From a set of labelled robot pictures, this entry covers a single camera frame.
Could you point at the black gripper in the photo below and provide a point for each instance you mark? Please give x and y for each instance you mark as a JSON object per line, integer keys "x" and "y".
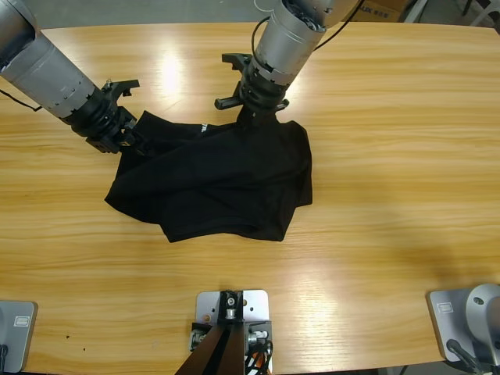
{"x": 101, "y": 125}
{"x": 261, "y": 95}

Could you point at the black T-shirt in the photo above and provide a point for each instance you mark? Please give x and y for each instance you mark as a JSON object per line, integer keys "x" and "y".
{"x": 234, "y": 176}

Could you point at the cardboard box with AUX print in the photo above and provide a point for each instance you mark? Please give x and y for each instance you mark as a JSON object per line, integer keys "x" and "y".
{"x": 384, "y": 11}

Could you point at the silver metal clamp fitting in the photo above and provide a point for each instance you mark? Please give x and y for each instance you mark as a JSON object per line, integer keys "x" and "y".
{"x": 197, "y": 339}
{"x": 258, "y": 338}

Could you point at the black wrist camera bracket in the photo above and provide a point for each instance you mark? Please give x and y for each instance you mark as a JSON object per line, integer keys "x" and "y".
{"x": 234, "y": 58}
{"x": 125, "y": 85}

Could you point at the white mount block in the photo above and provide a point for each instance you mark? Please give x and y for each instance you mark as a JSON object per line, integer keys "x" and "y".
{"x": 205, "y": 304}

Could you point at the dark camera post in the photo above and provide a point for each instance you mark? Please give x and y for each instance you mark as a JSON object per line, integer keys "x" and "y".
{"x": 230, "y": 312}

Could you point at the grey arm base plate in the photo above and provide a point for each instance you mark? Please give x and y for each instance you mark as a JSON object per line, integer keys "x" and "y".
{"x": 449, "y": 324}
{"x": 19, "y": 336}

